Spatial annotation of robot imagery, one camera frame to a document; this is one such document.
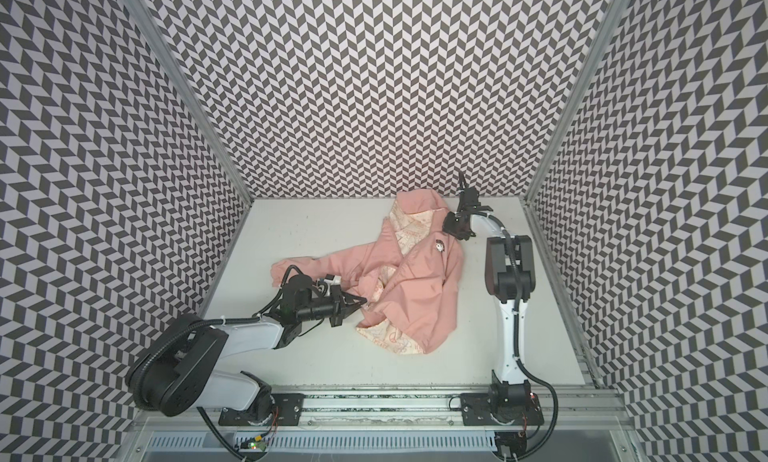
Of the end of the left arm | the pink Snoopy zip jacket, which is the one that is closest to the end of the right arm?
the pink Snoopy zip jacket

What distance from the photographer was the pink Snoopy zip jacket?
826 millimetres

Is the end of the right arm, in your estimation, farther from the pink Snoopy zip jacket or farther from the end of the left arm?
the end of the left arm
